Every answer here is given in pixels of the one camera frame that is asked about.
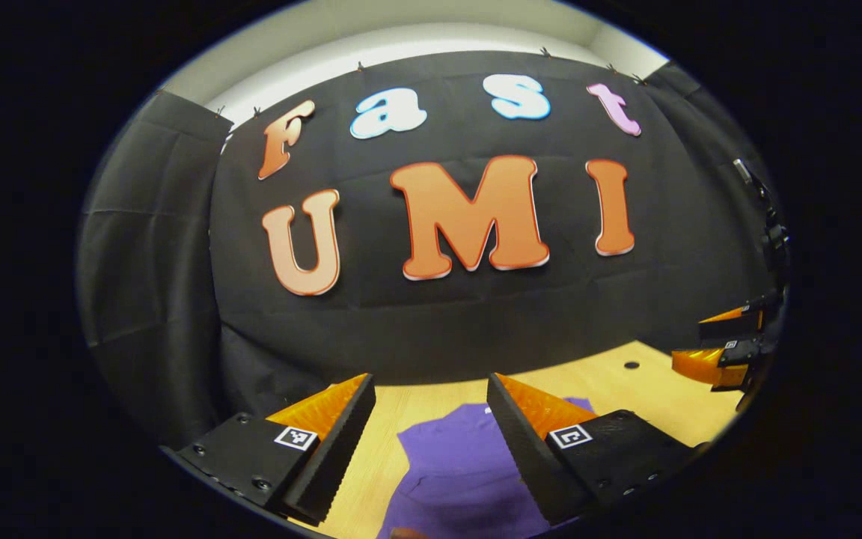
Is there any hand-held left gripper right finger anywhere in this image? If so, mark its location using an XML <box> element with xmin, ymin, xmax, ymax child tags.
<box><xmin>486</xmin><ymin>372</ymin><xmax>701</xmax><ymax>526</ymax></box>

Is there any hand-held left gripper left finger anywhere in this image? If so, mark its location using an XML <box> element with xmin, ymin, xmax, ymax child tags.
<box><xmin>175</xmin><ymin>372</ymin><xmax>377</xmax><ymax>526</ymax></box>

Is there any purple shirt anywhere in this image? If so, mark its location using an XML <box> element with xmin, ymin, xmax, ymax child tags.
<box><xmin>376</xmin><ymin>397</ymin><xmax>596</xmax><ymax>539</ymax></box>

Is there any black backdrop cloth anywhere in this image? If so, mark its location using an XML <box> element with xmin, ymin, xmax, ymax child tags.
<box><xmin>76</xmin><ymin>51</ymin><xmax>789</xmax><ymax>450</ymax></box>

